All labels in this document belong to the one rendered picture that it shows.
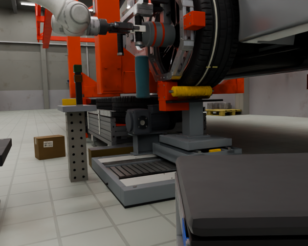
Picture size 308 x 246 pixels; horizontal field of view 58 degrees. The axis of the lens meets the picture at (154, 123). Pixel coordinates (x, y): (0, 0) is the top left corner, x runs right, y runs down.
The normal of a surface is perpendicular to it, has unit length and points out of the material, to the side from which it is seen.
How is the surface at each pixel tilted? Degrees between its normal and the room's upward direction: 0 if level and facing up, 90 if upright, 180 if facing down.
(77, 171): 90
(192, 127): 90
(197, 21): 90
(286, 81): 90
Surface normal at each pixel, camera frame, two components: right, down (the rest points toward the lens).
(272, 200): -0.04, -1.00
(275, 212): -0.04, -0.89
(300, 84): -0.92, 0.07
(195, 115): 0.38, 0.07
